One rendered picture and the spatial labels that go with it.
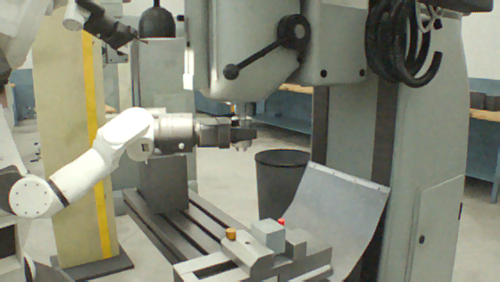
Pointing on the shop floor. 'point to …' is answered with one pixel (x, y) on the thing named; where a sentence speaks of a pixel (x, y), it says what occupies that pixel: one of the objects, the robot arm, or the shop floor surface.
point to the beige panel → (75, 145)
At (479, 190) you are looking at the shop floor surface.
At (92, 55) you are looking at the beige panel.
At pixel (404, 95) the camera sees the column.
